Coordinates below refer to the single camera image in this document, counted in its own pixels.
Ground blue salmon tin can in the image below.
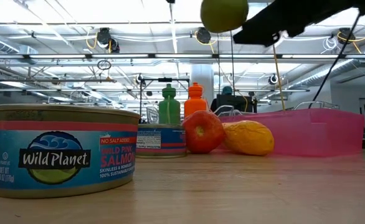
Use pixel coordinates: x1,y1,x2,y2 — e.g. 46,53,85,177
0,103,141,200
135,123,187,160

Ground green apple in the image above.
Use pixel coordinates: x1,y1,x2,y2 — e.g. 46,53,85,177
200,0,250,34

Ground pink plastic bin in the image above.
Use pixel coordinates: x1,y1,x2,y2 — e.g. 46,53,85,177
218,108,365,157

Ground person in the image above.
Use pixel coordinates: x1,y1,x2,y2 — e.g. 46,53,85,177
210,85,234,113

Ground green plastic water bottle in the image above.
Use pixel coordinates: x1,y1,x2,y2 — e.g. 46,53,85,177
158,83,182,126

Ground orange plastic water bottle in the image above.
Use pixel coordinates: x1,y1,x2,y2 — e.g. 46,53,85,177
183,82,209,119

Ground yellow hanging cable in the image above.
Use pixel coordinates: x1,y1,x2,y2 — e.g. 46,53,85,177
271,43,286,112

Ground red apple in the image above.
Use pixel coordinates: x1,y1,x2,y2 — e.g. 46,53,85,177
181,110,227,155

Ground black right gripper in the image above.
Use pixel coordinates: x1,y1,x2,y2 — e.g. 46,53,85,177
232,0,365,48

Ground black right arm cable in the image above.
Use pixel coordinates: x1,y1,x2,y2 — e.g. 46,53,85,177
308,14,363,109

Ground yellow mango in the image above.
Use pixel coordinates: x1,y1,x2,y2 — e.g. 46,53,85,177
222,119,275,157

